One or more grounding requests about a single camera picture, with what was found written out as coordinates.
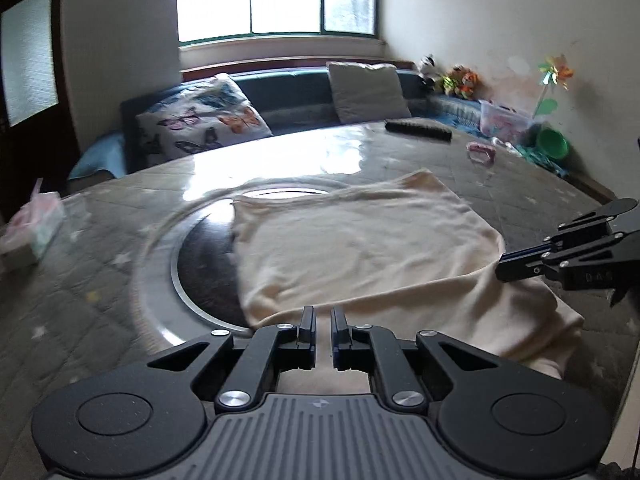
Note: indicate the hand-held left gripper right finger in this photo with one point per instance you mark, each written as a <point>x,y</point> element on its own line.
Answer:
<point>340,327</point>

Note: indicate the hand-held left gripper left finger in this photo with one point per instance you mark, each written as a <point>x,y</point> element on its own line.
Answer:
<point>307,327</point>

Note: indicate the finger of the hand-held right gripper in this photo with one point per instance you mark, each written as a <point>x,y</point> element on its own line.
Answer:
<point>590,227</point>
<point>520,270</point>

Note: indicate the cream long-sleeved garment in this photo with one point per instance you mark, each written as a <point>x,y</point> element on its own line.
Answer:
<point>360,250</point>

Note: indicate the green plastic basin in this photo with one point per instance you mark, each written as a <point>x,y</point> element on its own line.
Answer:
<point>552,142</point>

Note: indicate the round black table hob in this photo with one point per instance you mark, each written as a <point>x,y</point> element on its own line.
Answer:
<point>205,260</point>

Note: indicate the small pink toy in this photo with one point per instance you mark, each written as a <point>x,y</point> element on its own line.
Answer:
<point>481,152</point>

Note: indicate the clear plastic storage box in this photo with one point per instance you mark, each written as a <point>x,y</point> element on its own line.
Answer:
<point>505,122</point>

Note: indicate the colourful toy pinwheel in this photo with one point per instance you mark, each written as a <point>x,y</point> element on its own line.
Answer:
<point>555,72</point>

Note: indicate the blue sofa blanket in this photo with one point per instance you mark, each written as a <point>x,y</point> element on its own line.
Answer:
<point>455,110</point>

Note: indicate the black remote control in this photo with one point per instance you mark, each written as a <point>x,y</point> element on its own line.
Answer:
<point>417,129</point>

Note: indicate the orange tiger plush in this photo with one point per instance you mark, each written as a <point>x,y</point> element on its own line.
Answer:
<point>469,82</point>

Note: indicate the green and yellow plush toy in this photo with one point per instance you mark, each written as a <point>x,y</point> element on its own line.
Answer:
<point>450,80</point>

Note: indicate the black and white cow plush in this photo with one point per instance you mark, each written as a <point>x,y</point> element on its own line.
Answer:
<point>427,67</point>

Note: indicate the teal sofa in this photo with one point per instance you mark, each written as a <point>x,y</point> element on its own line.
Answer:
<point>295,97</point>

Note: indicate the butterfly print pillow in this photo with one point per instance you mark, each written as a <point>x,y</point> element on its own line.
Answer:
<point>200,120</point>

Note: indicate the plain white pillow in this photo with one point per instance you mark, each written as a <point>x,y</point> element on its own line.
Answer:
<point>367,90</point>

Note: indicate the pink and green tissue box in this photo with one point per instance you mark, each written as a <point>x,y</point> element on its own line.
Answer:
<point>30,230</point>

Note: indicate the dark door with frosted glass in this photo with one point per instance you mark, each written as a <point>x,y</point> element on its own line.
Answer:
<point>30,55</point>

